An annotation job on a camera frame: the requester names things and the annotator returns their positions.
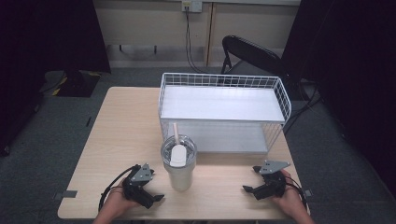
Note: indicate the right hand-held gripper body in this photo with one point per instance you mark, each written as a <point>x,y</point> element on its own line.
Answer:
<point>272,183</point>

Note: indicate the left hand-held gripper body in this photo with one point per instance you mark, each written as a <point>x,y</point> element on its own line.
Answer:
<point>137,186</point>

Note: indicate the white tumbler cup with straw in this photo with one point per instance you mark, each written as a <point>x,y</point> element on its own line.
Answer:
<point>179,168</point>

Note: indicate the person's right hand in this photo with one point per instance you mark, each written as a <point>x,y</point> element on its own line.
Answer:
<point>291,199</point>

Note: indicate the person's left hand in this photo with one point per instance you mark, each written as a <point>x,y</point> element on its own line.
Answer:
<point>116,202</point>

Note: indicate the grey tape strip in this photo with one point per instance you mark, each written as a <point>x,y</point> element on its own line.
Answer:
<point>66,194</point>
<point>308,193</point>

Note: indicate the black folding chair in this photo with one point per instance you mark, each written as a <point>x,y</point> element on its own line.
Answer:
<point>252,54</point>

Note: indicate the dark stand base yellow tape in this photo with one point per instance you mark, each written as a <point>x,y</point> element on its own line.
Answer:
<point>73,84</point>

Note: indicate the black curtain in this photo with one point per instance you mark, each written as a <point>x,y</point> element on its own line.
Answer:
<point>46,46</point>
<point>351,62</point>

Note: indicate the white wall outlet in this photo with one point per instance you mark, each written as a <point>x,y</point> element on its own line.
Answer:
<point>192,5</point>

